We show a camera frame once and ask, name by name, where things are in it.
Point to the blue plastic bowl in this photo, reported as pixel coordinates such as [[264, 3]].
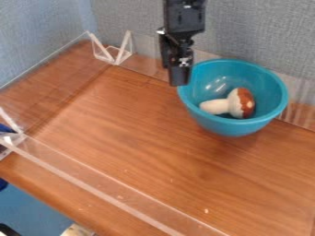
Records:
[[214, 79]]

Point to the clear acrylic barrier wall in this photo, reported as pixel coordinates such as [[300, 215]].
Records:
[[107, 149]]

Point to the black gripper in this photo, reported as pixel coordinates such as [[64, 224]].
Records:
[[184, 22]]

